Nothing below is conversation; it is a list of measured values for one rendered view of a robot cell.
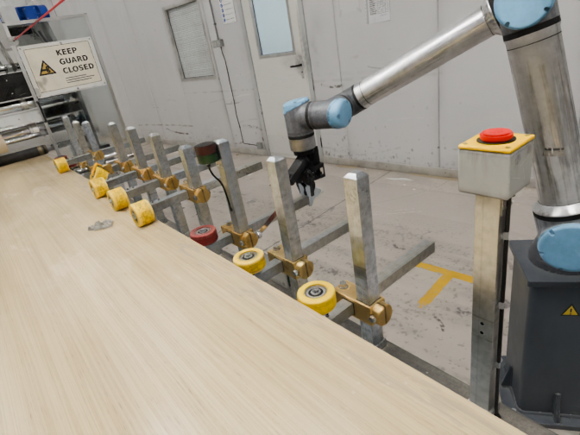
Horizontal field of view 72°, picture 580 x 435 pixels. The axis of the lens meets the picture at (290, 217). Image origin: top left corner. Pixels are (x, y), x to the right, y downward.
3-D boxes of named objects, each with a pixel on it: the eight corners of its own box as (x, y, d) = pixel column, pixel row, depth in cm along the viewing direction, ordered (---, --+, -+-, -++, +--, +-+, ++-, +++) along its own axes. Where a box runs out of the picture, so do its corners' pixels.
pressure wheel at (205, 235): (216, 252, 129) (207, 220, 125) (229, 260, 123) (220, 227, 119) (194, 263, 125) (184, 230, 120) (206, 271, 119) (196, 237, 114)
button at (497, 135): (488, 138, 56) (488, 126, 55) (518, 141, 53) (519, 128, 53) (473, 147, 54) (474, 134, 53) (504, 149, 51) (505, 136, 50)
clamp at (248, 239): (236, 233, 134) (233, 220, 132) (260, 244, 124) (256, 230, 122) (222, 240, 131) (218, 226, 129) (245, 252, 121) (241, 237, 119)
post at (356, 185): (374, 351, 98) (354, 167, 78) (385, 358, 96) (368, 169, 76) (364, 360, 96) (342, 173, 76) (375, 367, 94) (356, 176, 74)
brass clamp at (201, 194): (195, 192, 149) (192, 179, 147) (213, 198, 139) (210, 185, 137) (180, 198, 145) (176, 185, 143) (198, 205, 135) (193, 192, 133)
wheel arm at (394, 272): (425, 250, 111) (424, 237, 109) (435, 254, 108) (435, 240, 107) (311, 336, 88) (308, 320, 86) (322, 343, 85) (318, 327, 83)
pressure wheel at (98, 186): (110, 191, 167) (109, 196, 174) (102, 173, 167) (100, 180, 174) (96, 195, 164) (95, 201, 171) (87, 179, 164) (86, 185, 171)
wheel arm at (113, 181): (199, 154, 197) (198, 147, 196) (203, 154, 195) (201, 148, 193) (97, 189, 171) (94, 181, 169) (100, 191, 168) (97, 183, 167)
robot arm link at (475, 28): (545, -41, 100) (335, 92, 144) (544, -44, 91) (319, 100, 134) (563, 2, 102) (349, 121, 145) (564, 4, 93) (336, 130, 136)
